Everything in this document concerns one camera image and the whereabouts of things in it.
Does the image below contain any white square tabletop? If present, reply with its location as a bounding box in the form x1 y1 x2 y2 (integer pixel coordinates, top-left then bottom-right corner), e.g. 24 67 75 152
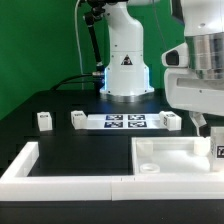
131 135 224 176

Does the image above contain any white sheet with markers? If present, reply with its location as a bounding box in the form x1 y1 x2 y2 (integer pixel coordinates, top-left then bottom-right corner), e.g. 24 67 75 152
86 114 163 130

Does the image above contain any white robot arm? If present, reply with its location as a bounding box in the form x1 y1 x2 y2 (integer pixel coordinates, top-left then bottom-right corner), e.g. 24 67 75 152
84 0 224 130

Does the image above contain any black cable bundle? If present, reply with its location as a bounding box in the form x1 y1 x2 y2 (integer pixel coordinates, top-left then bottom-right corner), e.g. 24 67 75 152
49 0 106 92

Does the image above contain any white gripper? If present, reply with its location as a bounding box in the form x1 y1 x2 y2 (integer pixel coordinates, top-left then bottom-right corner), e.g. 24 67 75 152
164 68 224 137

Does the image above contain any white U-shaped obstacle frame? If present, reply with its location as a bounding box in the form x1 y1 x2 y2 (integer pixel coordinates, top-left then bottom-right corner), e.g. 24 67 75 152
0 142 224 201

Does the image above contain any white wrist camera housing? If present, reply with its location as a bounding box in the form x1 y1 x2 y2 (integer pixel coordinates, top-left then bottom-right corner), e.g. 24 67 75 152
161 42 190 69

